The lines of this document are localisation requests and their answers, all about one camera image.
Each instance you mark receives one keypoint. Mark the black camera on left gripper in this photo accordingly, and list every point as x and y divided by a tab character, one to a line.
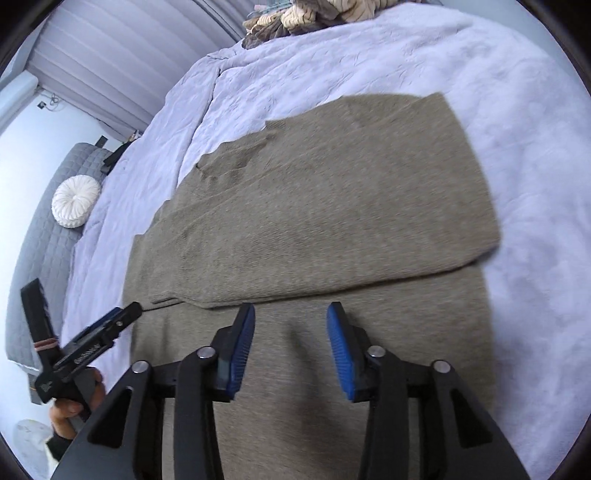
39	318

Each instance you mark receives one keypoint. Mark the grey pleated curtain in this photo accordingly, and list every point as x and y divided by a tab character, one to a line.
116	60

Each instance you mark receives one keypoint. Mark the olive brown knit sweater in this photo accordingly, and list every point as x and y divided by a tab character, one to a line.
373	201

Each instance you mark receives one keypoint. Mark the left hand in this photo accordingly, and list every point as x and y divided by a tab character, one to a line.
66	415

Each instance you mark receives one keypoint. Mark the pile of beige brown clothes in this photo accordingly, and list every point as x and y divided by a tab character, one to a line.
303	17

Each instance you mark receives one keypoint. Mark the white round pleated cushion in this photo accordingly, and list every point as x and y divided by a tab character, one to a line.
74	199

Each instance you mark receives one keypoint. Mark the grey quilted headboard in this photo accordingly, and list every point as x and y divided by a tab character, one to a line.
46	254

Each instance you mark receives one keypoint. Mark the black item by headboard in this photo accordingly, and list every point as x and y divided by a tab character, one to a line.
111	160

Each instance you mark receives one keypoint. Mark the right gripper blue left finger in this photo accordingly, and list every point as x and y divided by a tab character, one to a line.
232	345

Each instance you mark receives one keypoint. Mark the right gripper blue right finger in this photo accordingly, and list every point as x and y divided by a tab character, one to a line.
349	345

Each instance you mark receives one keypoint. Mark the lavender fleece bed blanket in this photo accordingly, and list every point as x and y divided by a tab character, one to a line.
529	124

